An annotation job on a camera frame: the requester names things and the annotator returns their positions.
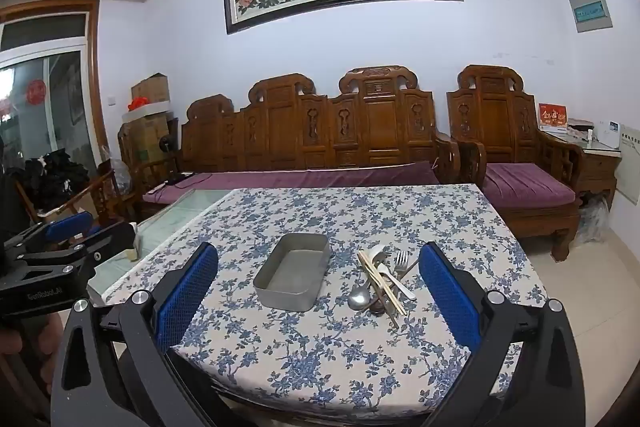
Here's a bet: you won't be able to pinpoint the red desk calendar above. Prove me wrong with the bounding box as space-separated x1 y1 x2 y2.
537 103 569 132

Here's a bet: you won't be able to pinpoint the large cardboard box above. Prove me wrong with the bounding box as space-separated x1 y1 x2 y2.
121 112 173 168

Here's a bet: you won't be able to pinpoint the pile of black clothes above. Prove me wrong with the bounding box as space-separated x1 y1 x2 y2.
22 149 91 212

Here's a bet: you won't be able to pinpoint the person's left hand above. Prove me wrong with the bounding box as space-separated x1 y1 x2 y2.
0 322 56 390

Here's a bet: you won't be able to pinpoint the small white plastic spoon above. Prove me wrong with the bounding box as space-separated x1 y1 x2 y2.
376 261 417 301

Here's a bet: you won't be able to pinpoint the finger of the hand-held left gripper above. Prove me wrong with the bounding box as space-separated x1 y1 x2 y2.
0 213 95 258
20 222 137 280

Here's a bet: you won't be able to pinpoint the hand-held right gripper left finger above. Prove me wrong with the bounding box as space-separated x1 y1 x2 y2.
50 242 221 427

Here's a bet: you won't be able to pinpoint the white box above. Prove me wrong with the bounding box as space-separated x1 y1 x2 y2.
597 121 621 148

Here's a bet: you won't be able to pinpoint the metal fork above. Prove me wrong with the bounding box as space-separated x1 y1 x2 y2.
385 250 411 288

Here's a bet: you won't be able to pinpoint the clear plastic bag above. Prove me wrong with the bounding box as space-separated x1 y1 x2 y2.
579 196 609 244

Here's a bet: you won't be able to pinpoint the grey wall electrical panel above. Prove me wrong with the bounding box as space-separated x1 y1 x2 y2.
569 0 614 34

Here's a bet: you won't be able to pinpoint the carved wooden sofa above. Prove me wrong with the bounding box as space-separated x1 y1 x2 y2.
118 66 462 223

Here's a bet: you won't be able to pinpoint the small cardboard box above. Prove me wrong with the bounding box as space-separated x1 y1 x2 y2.
131 73 171 105

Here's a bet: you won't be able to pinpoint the red round door decoration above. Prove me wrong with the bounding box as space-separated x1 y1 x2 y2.
26 79 47 106

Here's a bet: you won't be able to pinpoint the carved wooden armchair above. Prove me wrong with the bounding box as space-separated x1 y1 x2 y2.
446 65 586 263

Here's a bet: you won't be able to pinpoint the rectangular metal tray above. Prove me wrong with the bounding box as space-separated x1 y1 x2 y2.
252 233 332 310

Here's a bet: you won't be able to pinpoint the square purple seat cushion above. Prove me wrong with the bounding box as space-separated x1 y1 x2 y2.
484 162 577 208

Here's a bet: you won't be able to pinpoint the wooden side table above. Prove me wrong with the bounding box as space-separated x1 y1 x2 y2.
542 129 623 212

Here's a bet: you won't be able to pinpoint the wooden chair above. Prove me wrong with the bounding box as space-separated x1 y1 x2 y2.
15 157 137 235

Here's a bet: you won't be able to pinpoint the blue floral tablecloth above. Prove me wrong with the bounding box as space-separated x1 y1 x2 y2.
102 183 548 427

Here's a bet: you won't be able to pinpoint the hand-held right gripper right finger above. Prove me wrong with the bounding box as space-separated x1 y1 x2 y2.
417 242 586 427

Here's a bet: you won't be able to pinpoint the wooden framed glass door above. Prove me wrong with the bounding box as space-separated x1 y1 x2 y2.
0 0 109 228

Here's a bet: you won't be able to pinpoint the dark brown chopstick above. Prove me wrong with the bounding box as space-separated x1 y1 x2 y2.
370 258 421 309

